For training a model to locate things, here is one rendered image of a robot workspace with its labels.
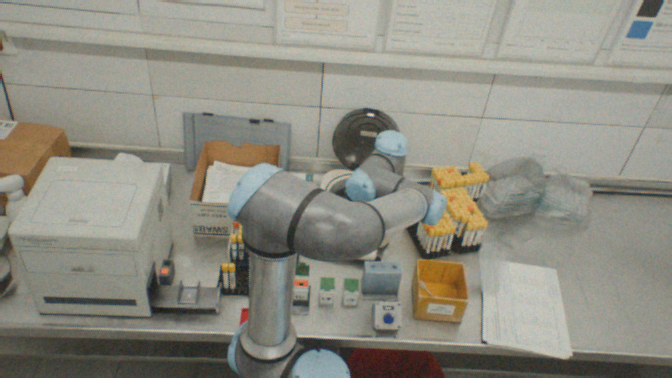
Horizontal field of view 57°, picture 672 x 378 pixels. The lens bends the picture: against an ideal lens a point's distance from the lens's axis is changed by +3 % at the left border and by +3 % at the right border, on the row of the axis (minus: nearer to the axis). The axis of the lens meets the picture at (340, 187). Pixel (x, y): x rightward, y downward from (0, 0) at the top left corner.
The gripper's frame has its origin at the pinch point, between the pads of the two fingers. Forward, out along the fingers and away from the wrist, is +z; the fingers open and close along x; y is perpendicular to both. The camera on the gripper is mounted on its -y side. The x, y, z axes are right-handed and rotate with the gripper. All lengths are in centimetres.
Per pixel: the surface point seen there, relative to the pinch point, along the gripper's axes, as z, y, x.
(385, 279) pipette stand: 8.2, 9.7, -2.3
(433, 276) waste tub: 12.6, 12.5, 12.6
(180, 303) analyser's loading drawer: 8, -9, -53
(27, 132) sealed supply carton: -6, -78, -74
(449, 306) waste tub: 8.8, 24.6, 8.3
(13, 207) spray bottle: -5, -49, -82
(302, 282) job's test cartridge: 6.5, 1.1, -23.3
